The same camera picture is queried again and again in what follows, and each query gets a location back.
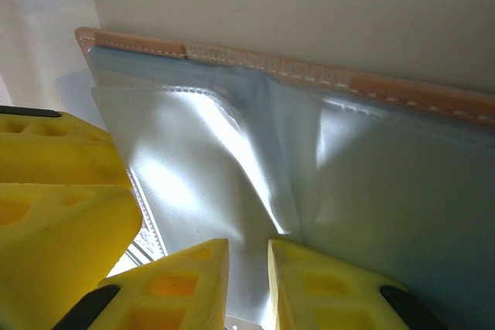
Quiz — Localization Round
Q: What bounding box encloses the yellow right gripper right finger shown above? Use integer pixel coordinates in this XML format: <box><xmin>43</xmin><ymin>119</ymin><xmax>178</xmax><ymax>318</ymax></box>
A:
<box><xmin>267</xmin><ymin>238</ymin><xmax>448</xmax><ymax>330</ymax></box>

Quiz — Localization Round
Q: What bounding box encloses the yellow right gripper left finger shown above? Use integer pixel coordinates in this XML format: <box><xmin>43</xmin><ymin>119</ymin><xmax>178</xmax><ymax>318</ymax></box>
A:
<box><xmin>53</xmin><ymin>238</ymin><xmax>230</xmax><ymax>330</ymax></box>

